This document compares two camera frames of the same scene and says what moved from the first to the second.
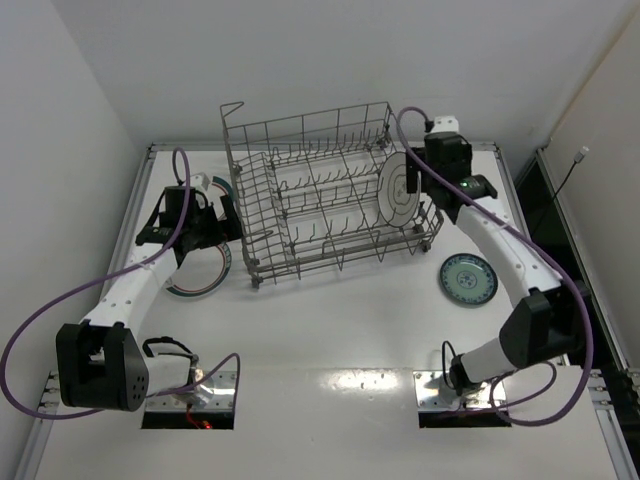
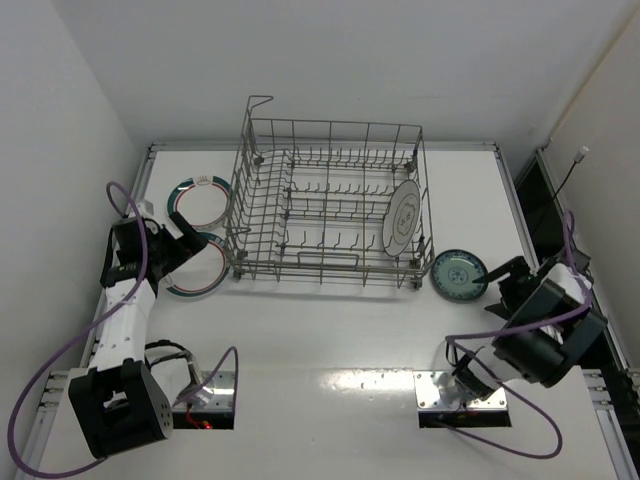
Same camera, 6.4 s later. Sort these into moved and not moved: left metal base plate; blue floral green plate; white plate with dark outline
Moved: blue floral green plate; white plate with dark outline
Not moved: left metal base plate
